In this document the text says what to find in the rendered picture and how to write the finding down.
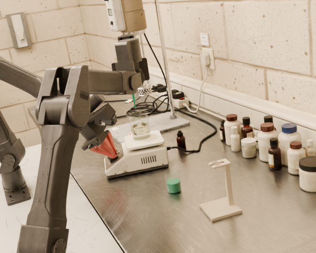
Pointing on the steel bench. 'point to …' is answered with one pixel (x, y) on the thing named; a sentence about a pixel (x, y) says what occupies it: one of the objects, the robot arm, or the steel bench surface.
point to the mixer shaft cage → (146, 88)
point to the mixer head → (126, 16)
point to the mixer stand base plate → (119, 136)
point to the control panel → (116, 155)
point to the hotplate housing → (139, 160)
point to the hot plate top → (157, 139)
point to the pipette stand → (219, 210)
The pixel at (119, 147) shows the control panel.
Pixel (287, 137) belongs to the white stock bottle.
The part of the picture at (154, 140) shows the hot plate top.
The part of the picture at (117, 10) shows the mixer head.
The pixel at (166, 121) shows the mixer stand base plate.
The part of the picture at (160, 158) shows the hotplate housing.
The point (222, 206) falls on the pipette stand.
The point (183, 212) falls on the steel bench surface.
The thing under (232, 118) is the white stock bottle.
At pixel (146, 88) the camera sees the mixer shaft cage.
